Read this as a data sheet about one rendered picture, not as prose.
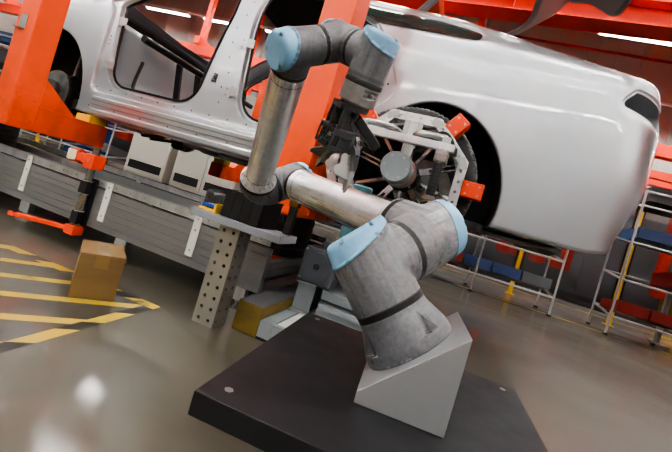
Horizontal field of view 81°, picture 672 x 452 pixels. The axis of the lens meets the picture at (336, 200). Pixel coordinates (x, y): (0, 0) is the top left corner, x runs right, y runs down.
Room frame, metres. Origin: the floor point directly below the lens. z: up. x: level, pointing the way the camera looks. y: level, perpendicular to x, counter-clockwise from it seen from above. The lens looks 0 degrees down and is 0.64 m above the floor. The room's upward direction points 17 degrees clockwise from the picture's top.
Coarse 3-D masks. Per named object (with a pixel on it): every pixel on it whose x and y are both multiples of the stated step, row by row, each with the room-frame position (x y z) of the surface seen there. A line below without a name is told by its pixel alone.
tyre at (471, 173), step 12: (396, 108) 1.89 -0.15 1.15; (408, 108) 1.86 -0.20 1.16; (420, 108) 1.85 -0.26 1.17; (444, 120) 1.81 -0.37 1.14; (468, 144) 1.78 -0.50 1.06; (468, 156) 1.76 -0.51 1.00; (468, 168) 1.76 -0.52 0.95; (336, 180) 1.94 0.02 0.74; (468, 180) 1.75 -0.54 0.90; (468, 204) 1.75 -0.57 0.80
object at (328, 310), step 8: (320, 304) 1.84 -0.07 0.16; (328, 304) 1.88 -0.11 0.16; (320, 312) 1.83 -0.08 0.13; (328, 312) 1.82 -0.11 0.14; (336, 312) 1.81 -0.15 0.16; (344, 312) 1.80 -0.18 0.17; (352, 312) 1.85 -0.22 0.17; (336, 320) 1.81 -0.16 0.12; (344, 320) 1.80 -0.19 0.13; (352, 320) 1.79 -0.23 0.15; (360, 328) 1.77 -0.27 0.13
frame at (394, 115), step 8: (392, 112) 1.79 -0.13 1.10; (400, 112) 1.78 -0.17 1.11; (408, 112) 1.77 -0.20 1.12; (384, 120) 1.80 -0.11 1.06; (392, 120) 1.81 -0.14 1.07; (400, 120) 1.82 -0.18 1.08; (416, 120) 1.76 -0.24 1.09; (424, 120) 1.75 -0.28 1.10; (432, 120) 1.74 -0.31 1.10; (440, 120) 1.73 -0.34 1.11; (432, 128) 1.78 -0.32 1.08; (440, 128) 1.72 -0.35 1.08; (456, 144) 1.70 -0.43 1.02; (456, 160) 1.70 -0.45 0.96; (464, 160) 1.68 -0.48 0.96; (464, 168) 1.68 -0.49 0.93; (456, 176) 1.69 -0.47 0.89; (464, 176) 1.68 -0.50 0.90; (456, 184) 1.69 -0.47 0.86; (456, 192) 1.69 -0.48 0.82; (448, 200) 1.69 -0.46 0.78; (456, 200) 1.68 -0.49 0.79
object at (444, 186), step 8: (424, 160) 2.23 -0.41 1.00; (424, 168) 2.22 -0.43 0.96; (424, 176) 2.17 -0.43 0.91; (440, 176) 2.19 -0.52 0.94; (448, 176) 2.18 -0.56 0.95; (440, 184) 2.19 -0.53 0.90; (448, 184) 2.18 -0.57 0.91; (416, 192) 2.18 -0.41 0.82; (424, 192) 2.17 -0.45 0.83; (440, 192) 2.19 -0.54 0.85; (448, 192) 2.17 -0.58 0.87; (424, 200) 2.18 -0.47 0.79
